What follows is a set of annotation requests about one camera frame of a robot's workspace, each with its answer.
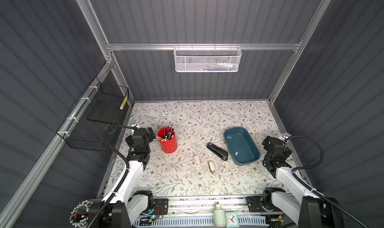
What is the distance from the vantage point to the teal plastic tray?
920 millimetres

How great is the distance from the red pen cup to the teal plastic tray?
1.10ft

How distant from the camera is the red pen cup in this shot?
0.82 m
